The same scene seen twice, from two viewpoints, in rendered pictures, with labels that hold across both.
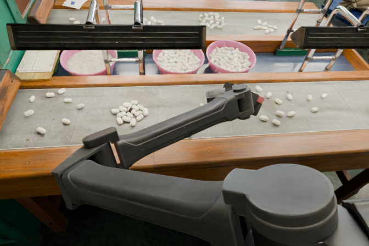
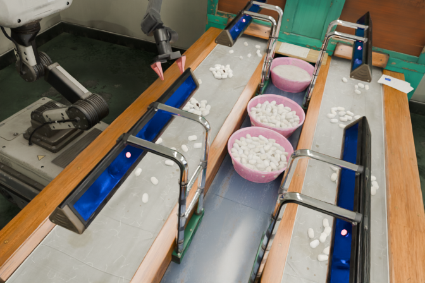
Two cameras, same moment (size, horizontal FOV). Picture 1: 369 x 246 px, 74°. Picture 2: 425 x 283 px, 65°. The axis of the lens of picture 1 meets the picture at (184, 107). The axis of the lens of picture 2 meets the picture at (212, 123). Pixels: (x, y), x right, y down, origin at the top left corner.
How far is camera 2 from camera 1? 1.83 m
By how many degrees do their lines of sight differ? 77
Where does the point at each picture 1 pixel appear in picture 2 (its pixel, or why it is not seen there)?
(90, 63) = (288, 72)
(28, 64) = (289, 46)
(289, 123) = not seen: hidden behind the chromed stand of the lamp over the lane
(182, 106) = (212, 95)
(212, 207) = not seen: outside the picture
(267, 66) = (241, 208)
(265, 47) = not seen: hidden behind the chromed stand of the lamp
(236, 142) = (155, 97)
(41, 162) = (205, 39)
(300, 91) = (170, 183)
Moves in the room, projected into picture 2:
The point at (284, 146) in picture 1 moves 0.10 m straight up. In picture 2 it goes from (127, 117) to (125, 98)
